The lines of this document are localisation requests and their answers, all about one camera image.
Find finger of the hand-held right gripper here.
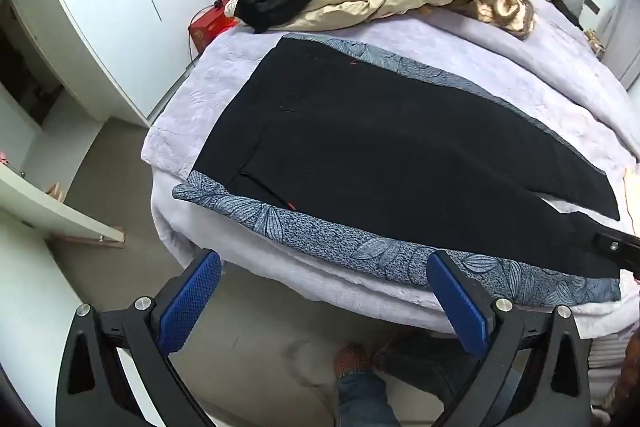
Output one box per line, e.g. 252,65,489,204
570,211,640,280

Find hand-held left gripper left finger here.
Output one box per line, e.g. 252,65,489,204
54,248,223,427

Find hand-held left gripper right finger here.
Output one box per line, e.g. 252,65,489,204
426,249,593,427

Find black pants with blue trim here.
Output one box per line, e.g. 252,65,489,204
172,33,623,308

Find person's brown patterned clothing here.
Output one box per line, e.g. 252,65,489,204
600,322,640,413

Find person's jeans leg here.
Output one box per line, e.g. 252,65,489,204
332,344,401,427

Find white shelf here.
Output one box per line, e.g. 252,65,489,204
0,162,126,248

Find lilac bed blanket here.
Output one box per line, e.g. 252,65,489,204
141,0,640,343

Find brown patterned cloth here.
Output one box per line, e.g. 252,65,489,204
420,0,537,40

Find red box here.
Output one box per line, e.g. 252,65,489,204
188,0,241,54

